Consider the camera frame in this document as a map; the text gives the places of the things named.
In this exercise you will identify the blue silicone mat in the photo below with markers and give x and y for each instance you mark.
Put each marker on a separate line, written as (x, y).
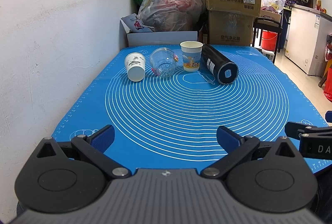
(172, 122)

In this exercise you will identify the clear glass cup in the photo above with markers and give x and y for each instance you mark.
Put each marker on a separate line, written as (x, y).
(163, 62)

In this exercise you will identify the clear plastic bag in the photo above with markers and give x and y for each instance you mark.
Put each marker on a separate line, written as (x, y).
(171, 15)

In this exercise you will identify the white chest freezer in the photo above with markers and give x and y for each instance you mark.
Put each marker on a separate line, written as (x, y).
(308, 31)

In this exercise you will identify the white open box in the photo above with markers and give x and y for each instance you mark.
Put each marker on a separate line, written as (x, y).
(140, 35)

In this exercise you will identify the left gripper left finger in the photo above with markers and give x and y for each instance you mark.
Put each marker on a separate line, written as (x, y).
(61, 177)

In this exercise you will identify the red bag on floor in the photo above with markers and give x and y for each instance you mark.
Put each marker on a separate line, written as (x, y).
(328, 85)

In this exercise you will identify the black metal stool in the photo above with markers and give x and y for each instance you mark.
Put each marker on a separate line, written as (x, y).
(266, 24)

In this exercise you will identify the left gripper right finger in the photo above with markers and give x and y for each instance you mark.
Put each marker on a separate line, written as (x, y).
(270, 177)

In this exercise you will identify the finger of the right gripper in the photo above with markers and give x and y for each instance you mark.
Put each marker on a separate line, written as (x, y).
(294, 130)

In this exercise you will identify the red bucket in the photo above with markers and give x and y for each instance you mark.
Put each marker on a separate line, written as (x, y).
(269, 40)

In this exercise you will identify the blue cartoon paper cup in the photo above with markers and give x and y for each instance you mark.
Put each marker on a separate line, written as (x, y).
(191, 55)

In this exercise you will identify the white paper cup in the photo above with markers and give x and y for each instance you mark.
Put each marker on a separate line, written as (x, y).
(135, 66)

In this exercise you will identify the lower cardboard box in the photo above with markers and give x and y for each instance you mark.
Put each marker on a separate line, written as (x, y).
(227, 28)

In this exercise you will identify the black cylindrical bottle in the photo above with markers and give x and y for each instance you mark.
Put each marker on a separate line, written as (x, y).
(222, 68)

